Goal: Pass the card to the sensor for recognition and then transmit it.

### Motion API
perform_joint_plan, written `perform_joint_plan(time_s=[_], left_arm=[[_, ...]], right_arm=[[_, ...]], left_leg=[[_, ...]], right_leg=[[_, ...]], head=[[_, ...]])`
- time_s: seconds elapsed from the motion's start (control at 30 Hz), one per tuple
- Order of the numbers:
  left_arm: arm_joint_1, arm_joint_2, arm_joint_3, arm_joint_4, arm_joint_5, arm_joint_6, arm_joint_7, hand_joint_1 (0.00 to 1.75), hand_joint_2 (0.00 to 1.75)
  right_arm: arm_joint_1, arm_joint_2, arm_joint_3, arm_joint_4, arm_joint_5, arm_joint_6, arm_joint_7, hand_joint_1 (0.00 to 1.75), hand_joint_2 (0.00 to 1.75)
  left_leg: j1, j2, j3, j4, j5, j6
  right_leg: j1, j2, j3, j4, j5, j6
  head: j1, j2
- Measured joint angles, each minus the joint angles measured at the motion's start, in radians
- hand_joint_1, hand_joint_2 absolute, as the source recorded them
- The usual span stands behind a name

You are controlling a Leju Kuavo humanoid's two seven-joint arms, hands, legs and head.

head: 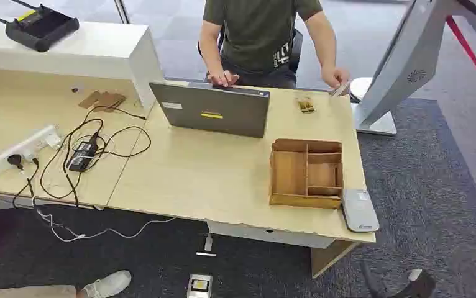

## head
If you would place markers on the person's left hand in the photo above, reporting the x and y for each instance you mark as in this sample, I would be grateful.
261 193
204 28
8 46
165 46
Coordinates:
333 76

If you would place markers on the person's right hand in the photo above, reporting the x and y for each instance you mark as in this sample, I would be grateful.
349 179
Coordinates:
222 77

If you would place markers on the pale card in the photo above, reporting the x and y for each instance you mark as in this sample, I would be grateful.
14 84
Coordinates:
341 90

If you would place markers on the white round base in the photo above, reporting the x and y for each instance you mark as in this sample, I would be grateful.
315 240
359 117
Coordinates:
359 87

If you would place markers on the grey laptop with yellow sticker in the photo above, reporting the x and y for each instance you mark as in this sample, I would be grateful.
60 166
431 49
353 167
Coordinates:
213 111

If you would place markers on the small wooden card stand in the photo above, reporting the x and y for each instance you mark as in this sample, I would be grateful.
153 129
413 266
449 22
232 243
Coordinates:
306 105

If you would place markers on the black office chair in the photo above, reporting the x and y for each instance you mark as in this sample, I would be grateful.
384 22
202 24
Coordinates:
295 51

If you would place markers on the person in dark green shirt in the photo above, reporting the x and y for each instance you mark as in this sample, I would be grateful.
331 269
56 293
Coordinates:
258 33

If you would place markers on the grey kiosk screen stand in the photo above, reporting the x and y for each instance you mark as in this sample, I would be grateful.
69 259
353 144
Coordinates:
402 61

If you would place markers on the wooden box with compartments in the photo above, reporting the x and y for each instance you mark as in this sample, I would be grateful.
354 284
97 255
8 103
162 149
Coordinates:
289 175

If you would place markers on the metal pole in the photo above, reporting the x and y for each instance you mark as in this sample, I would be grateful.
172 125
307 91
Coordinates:
122 11

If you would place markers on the brown cardboard piece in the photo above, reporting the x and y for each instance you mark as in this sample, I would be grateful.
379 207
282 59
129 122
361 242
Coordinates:
104 100

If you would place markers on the white desk cabinet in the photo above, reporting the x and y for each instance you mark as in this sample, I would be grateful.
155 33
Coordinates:
98 49

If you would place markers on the grey flat card reader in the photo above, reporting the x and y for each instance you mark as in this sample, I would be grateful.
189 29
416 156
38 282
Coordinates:
359 210

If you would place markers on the black power adapter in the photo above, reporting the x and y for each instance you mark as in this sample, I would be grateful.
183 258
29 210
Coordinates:
81 156

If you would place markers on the wooden desk leg panel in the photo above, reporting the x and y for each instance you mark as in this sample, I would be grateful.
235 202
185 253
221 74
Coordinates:
328 257

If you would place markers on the black router with antennas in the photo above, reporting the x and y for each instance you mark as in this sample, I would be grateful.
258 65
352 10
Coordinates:
42 26

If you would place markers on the small silver floor device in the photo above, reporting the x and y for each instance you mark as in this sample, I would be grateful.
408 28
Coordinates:
199 286

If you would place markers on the white power strip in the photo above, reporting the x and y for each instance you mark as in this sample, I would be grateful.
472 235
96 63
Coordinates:
24 149

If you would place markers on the black plug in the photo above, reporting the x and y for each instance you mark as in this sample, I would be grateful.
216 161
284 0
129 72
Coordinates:
15 161

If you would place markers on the white shoe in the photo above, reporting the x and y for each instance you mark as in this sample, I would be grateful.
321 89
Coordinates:
108 284

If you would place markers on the white desk frame beam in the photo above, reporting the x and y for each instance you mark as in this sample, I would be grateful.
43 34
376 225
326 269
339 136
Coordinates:
271 235

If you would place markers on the white floor bracket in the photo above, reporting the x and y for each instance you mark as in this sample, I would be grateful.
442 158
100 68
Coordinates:
207 246

